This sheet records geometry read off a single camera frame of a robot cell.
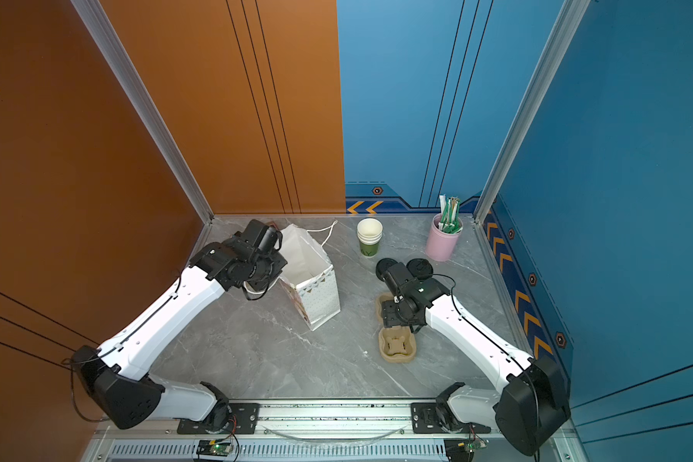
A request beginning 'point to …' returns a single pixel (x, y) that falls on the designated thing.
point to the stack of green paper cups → (369, 232)
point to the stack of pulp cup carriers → (397, 345)
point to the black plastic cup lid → (420, 268)
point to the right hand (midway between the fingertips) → (396, 316)
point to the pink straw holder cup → (441, 245)
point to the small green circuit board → (214, 448)
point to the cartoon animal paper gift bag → (309, 276)
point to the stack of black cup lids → (382, 266)
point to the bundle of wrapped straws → (449, 211)
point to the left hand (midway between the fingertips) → (287, 261)
